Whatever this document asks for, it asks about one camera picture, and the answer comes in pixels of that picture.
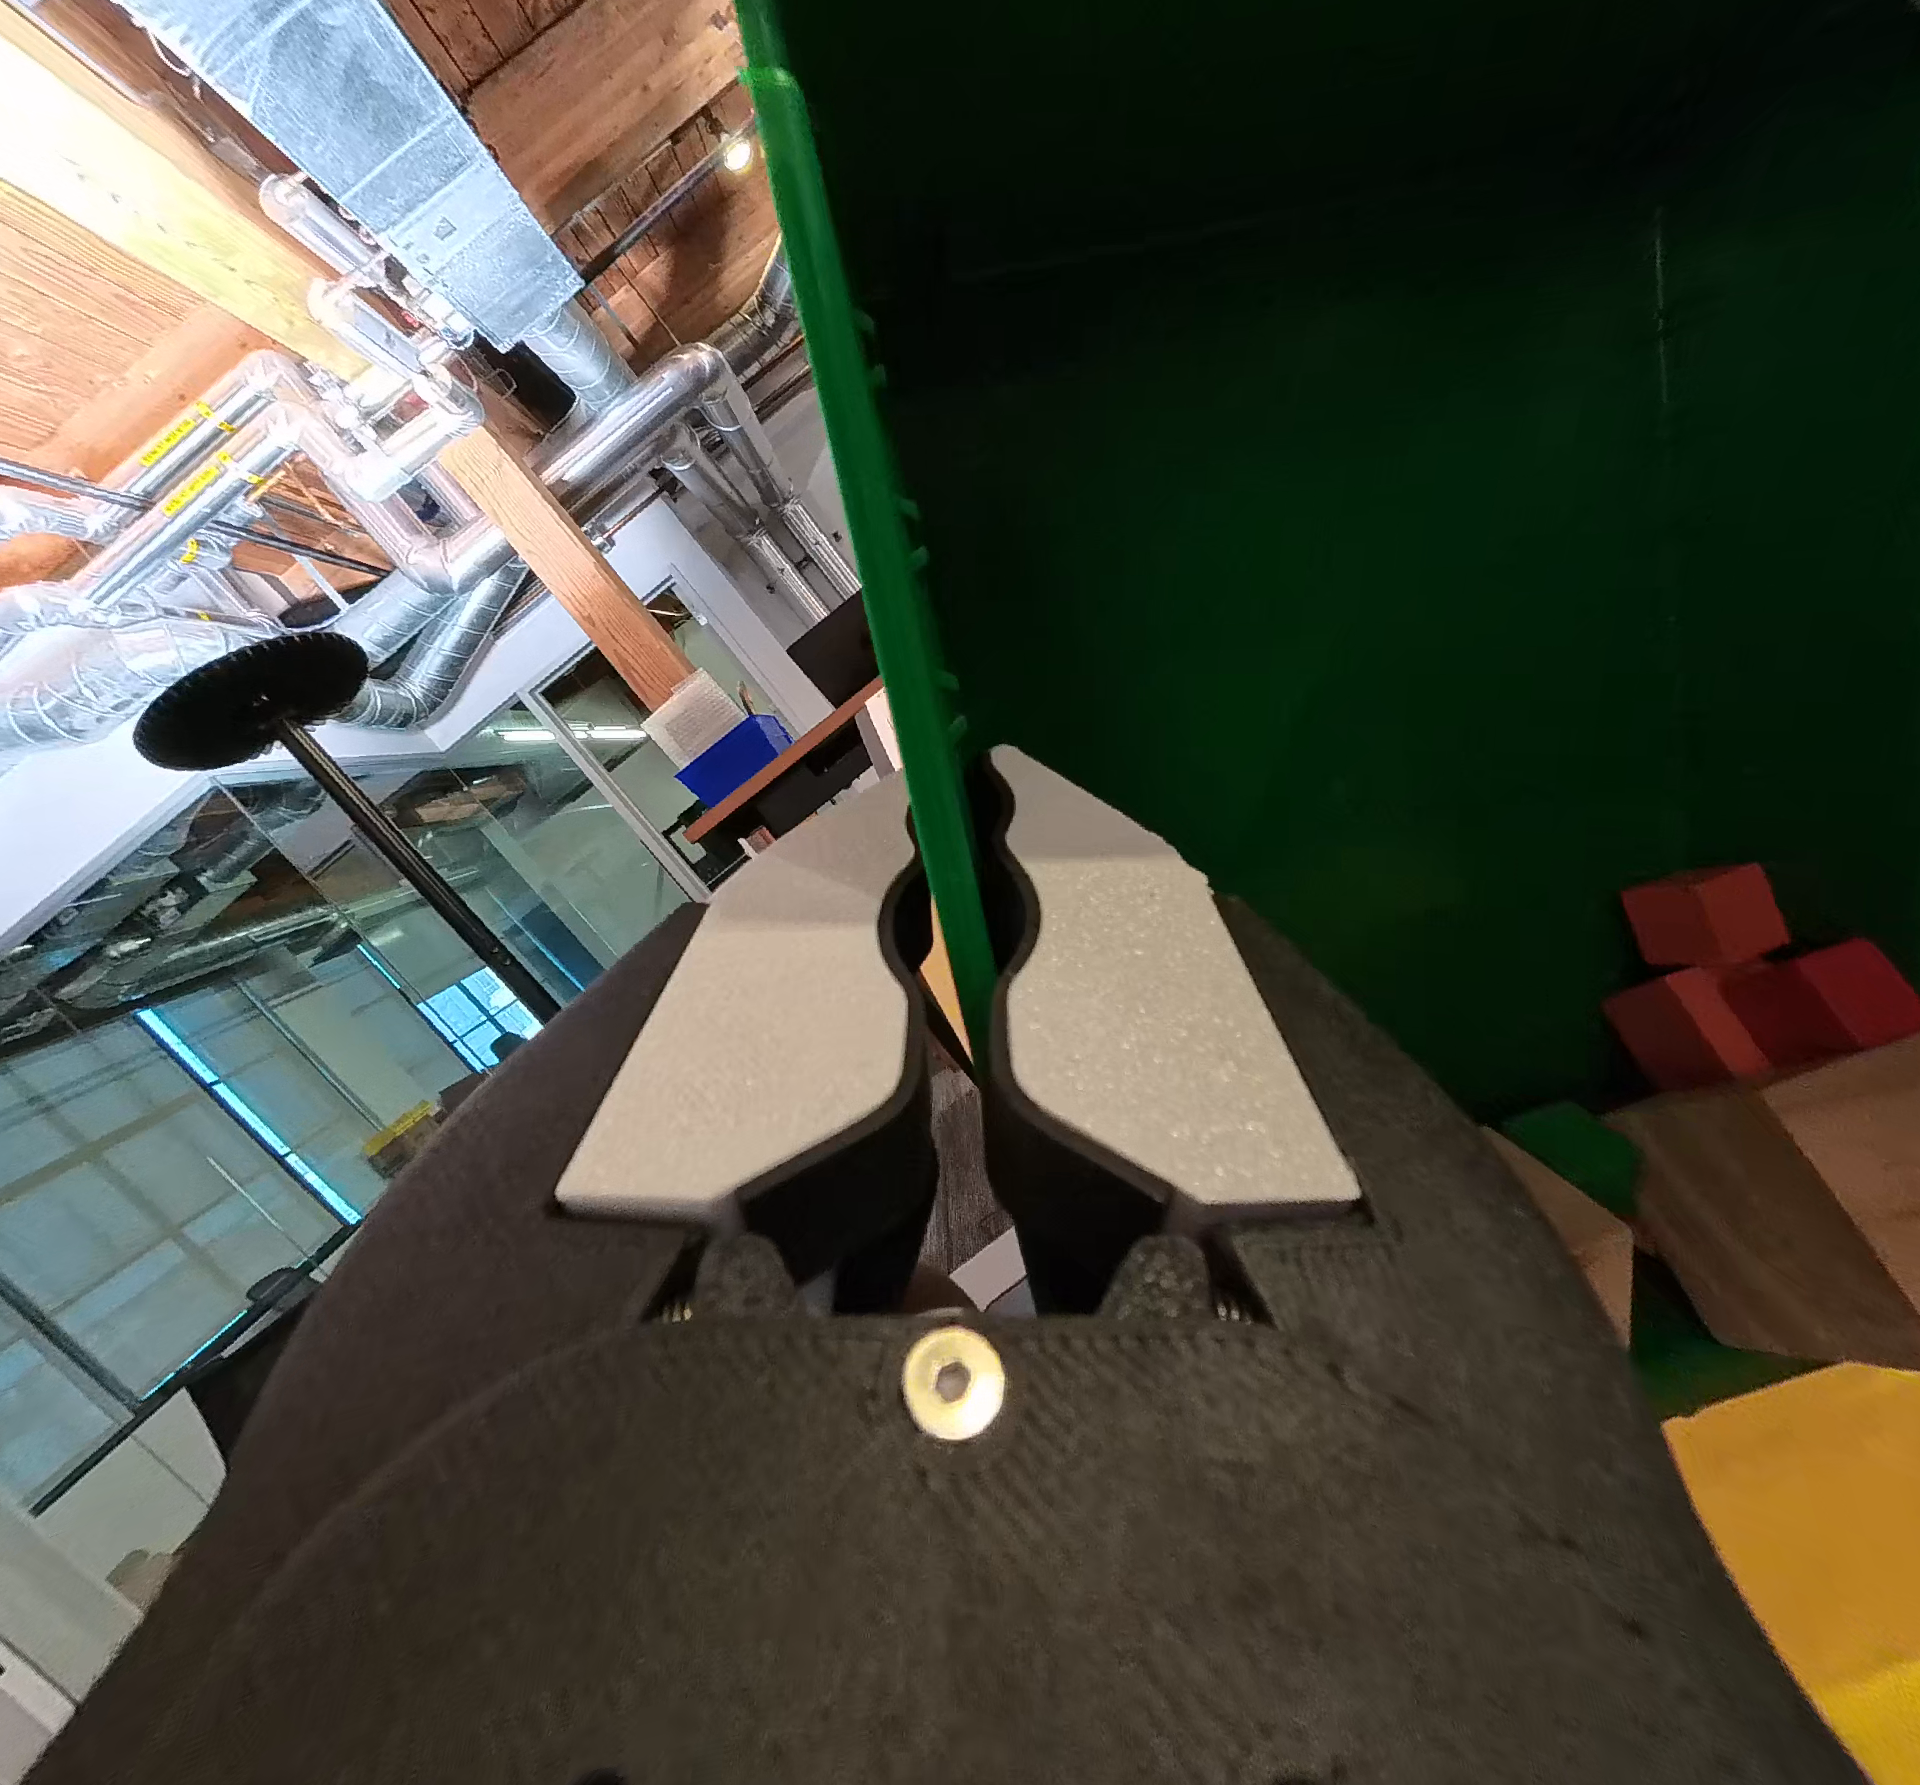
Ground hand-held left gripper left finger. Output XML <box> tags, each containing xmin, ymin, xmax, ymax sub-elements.
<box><xmin>552</xmin><ymin>802</ymin><xmax>944</xmax><ymax>1317</ymax></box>

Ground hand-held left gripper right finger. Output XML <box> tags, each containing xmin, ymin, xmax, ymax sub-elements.
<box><xmin>983</xmin><ymin>745</ymin><xmax>1366</xmax><ymax>1317</ymax></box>

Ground pile of coloured wooden cubes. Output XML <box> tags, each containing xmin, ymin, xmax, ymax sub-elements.
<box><xmin>1475</xmin><ymin>862</ymin><xmax>1920</xmax><ymax>1368</ymax></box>

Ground green plastic box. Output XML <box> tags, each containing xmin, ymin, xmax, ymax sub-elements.
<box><xmin>697</xmin><ymin>0</ymin><xmax>1920</xmax><ymax>1419</ymax></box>

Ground yellow plastic box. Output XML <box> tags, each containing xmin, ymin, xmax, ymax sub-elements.
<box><xmin>1661</xmin><ymin>1361</ymin><xmax>1920</xmax><ymax>1785</ymax></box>

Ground blue plastic crate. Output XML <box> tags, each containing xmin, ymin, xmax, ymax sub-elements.
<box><xmin>674</xmin><ymin>711</ymin><xmax>798</xmax><ymax>809</ymax></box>

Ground wood top standing desk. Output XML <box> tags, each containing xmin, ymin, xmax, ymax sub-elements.
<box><xmin>683</xmin><ymin>674</ymin><xmax>902</xmax><ymax>849</ymax></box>

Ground bubble wrap roll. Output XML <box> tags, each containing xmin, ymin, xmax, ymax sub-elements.
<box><xmin>645</xmin><ymin>666</ymin><xmax>737</xmax><ymax>758</ymax></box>

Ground black laptop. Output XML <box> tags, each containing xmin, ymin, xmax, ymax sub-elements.
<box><xmin>784</xmin><ymin>592</ymin><xmax>879</xmax><ymax>707</ymax></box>

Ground black pole stand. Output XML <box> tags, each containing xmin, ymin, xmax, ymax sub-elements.
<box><xmin>132</xmin><ymin>634</ymin><xmax>564</xmax><ymax>1022</ymax></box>

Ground silver round pipes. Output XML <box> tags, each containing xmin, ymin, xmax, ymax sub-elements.
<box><xmin>0</xmin><ymin>346</ymin><xmax>811</xmax><ymax>753</ymax></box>

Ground insulated white pipes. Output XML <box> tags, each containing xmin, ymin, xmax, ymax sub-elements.
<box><xmin>0</xmin><ymin>173</ymin><xmax>498</xmax><ymax>647</ymax></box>

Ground wooden support post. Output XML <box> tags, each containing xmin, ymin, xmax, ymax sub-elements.
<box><xmin>436</xmin><ymin>428</ymin><xmax>698</xmax><ymax>713</ymax></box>

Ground rectangular metal duct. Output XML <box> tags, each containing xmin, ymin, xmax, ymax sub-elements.
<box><xmin>46</xmin><ymin>0</ymin><xmax>579</xmax><ymax>348</ymax></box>

